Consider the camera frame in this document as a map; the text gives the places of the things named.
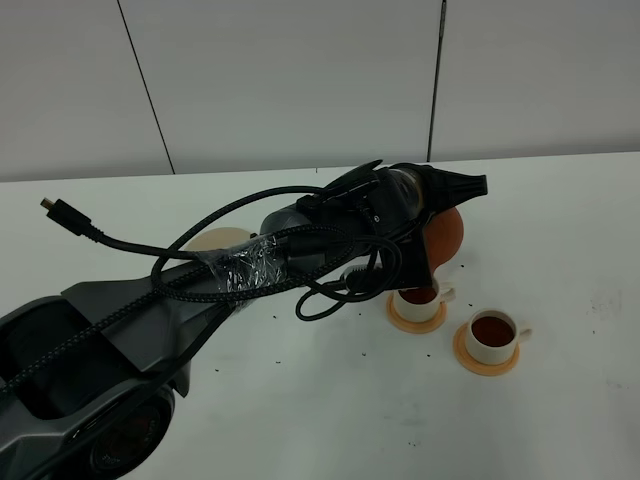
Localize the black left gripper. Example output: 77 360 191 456
296 163 488 240

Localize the brown clay teapot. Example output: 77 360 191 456
423 208 464 275

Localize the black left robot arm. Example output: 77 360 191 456
1 161 488 479

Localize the beige round teapot saucer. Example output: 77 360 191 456
183 227 251 251

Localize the white teacup far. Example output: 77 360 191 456
392 280 456 323

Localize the white teacup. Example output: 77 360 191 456
464 309 532 366
392 280 456 323

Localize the wooden coaster far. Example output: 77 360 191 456
386 294 447 334

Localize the wooden coaster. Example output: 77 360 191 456
453 324 520 377
386 294 447 334

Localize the white teacup near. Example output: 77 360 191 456
464 309 532 366

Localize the wooden coaster near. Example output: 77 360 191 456
453 324 520 377

